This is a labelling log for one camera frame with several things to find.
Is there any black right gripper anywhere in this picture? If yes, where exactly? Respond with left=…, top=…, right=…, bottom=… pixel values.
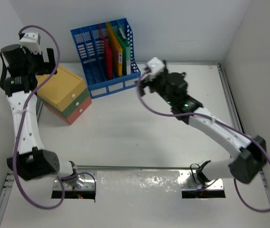
left=136, top=69, right=175, bottom=105

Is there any yellow drawer box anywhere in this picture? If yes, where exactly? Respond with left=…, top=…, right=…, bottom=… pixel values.
left=37, top=66, right=87, bottom=111

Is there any green folder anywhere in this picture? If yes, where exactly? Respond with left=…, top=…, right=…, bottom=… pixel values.
left=116, top=21, right=131, bottom=75

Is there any orange folder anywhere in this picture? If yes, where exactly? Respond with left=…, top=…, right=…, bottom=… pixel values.
left=106, top=22, right=123, bottom=77

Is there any red folder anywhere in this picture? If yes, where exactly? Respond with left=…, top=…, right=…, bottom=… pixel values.
left=98, top=24, right=113, bottom=80

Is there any pink bottom drawer box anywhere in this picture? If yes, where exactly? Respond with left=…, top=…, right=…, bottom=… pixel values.
left=44, top=97, right=92, bottom=125

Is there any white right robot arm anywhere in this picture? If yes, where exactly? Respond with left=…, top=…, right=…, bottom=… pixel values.
left=136, top=68, right=267, bottom=185

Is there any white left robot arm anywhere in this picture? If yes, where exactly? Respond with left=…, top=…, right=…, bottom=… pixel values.
left=0, top=44, right=76, bottom=182

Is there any blue file organizer rack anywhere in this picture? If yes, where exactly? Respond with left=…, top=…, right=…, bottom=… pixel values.
left=70, top=18, right=140, bottom=99

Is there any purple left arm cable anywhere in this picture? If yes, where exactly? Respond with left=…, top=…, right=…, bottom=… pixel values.
left=12, top=25, right=96, bottom=209

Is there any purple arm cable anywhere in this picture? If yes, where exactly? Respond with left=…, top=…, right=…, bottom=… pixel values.
left=12, top=25, right=96, bottom=209
left=136, top=71, right=270, bottom=212

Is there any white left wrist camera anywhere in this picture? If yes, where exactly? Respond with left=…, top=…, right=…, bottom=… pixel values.
left=19, top=32, right=42, bottom=55

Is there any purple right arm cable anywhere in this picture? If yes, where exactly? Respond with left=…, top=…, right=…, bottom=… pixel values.
left=136, top=71, right=270, bottom=212

